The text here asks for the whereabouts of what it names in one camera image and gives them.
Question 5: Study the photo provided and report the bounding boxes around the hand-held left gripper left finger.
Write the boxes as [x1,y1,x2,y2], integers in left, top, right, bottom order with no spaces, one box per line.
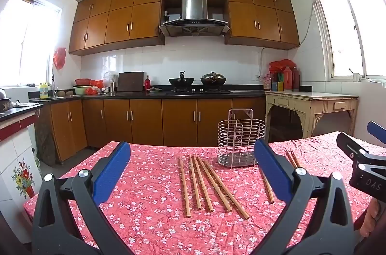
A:
[32,140,135,255]

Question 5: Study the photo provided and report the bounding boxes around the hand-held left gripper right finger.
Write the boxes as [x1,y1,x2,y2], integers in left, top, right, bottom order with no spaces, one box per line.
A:
[252,139,355,255]

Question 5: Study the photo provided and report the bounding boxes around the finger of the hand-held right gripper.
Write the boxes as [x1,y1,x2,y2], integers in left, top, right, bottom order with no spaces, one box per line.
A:
[336,132,386,174]
[367,121,386,147]

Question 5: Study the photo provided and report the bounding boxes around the metal wire utensil holder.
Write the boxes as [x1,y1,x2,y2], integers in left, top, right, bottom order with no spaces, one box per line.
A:
[217,108,266,169]

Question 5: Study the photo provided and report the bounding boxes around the person's right hand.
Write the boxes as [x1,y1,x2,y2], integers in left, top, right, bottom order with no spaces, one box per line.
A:
[359,199,382,240]

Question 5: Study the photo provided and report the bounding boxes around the red floral tablecloth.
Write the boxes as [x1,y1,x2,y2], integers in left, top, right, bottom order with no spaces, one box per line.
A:
[22,131,386,255]

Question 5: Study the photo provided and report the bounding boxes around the wooden base cabinets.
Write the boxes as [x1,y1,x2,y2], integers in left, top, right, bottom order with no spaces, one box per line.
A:
[39,96,266,162]

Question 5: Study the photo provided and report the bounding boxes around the cream wooden side table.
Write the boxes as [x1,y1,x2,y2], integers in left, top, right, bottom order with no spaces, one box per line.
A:
[265,90,360,139]

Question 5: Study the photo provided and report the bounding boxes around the black kitchen countertop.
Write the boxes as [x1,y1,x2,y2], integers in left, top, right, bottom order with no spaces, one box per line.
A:
[28,86,266,103]

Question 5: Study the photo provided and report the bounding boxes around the colourful condiment boxes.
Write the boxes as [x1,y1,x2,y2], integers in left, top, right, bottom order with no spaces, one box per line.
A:
[271,72,284,92]

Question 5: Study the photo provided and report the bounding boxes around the crumpled red plastic bag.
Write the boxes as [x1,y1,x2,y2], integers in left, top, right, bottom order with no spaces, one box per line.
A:
[85,79,104,95]

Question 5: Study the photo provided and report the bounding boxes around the dark wooden cutting board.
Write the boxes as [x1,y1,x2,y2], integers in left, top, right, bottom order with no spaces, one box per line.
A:
[117,72,145,92]

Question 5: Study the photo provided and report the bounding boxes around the red plastic oil bottle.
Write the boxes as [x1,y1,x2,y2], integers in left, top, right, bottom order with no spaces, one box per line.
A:
[283,66,294,91]

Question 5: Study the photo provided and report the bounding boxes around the dark red plastic bottle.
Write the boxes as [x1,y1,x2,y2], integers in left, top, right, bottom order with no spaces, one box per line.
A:
[292,66,301,92]

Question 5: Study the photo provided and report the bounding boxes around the tiled counter with flower print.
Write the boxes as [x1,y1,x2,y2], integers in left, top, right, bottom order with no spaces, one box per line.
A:
[0,104,44,204]

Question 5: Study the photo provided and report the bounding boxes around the white framed sliding window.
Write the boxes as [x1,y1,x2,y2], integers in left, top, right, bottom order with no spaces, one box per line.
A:
[308,0,386,81]

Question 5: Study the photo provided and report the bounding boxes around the red plastic bag over bottles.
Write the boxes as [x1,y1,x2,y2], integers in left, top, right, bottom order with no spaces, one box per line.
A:
[268,59,297,73]

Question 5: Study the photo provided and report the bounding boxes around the lidded dark wok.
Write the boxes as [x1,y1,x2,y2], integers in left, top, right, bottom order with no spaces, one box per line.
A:
[200,72,227,86]

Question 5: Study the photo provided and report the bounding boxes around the black gas stove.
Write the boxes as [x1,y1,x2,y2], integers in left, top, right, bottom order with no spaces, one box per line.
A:
[165,88,230,95]

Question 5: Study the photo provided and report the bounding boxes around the black wok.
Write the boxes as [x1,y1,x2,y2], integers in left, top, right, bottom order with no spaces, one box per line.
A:
[168,72,195,88]

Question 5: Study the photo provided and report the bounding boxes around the red plastic bag on hook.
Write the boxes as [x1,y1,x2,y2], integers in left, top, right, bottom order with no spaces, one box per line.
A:
[53,47,66,69]

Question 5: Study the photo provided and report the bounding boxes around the metal pot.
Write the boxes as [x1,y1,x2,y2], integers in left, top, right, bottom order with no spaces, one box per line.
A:
[0,88,14,112]

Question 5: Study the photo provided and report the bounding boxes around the sliding window with bright light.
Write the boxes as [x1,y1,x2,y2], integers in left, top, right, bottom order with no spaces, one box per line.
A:
[0,0,63,87]

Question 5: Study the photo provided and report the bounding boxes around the steel range hood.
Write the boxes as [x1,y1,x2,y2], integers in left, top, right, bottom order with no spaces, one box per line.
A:
[159,0,230,38]

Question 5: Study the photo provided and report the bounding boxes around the white wall cable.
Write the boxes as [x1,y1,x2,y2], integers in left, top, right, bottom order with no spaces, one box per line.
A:
[259,0,316,77]

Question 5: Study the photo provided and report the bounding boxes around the wooden wall cabinets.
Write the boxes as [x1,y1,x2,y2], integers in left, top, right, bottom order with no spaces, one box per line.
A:
[69,0,300,56]

